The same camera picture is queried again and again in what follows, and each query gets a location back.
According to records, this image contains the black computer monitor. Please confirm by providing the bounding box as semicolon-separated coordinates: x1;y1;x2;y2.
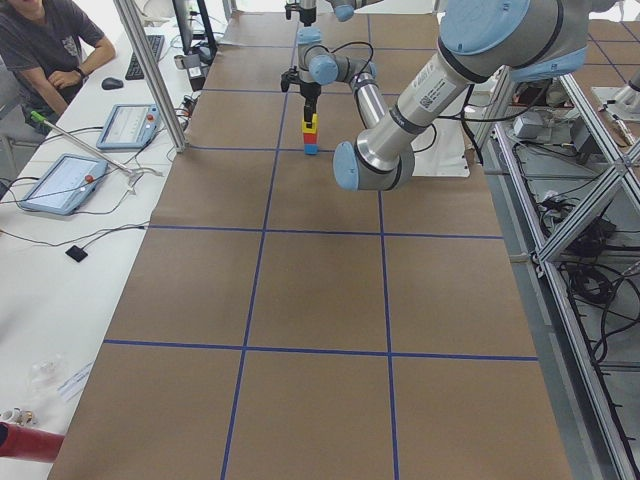
172;0;218;65

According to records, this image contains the aluminium frame post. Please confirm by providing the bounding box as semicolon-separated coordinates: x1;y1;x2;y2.
114;0;186;153

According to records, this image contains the seated person grey shirt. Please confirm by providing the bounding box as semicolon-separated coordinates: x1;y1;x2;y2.
1;0;116;135

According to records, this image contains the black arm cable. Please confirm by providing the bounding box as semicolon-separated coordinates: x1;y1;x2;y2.
319;41;377;81

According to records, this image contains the white metal mount base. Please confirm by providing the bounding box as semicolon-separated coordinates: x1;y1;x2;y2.
411;120;470;178

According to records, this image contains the blue wooden cube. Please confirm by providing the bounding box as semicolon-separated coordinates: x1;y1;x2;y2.
304;144;319;155

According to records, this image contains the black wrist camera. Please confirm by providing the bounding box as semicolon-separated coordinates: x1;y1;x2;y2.
285;1;296;20
280;68;302;93

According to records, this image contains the red cylinder bottle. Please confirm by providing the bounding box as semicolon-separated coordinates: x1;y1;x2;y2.
1;422;65;463

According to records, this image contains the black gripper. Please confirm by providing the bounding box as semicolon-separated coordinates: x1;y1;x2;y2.
299;82;321;119
299;0;316;25

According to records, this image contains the aluminium truss frame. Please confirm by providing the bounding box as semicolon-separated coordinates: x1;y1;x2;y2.
479;19;640;480

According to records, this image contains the far teach pendant tablet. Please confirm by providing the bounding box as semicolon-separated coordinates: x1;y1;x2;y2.
96;104;161;151

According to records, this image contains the near teach pendant tablet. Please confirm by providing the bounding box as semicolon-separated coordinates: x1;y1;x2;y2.
18;154;108;216

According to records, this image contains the red wooden cube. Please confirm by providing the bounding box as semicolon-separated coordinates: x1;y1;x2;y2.
303;133;318;146

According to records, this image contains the yellow wooden cube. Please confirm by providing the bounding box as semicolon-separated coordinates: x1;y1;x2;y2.
301;113;318;135

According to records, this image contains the cable bundle under frame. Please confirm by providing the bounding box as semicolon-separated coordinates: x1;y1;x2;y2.
537;194;640;361

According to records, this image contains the small black square pad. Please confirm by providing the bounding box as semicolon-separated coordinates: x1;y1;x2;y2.
65;245;88;263

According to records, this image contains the teach pendant tablet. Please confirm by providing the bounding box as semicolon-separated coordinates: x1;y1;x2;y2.
18;154;108;216
96;104;161;151

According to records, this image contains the black keyboard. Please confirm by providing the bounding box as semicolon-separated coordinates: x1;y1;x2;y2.
124;33;166;82

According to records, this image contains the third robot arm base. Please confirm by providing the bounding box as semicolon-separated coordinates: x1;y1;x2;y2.
591;71;639;123

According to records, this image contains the black computer mouse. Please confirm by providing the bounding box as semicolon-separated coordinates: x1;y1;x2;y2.
101;77;124;91

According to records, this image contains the metal rod tool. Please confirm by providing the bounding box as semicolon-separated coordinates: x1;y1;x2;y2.
30;111;164;192

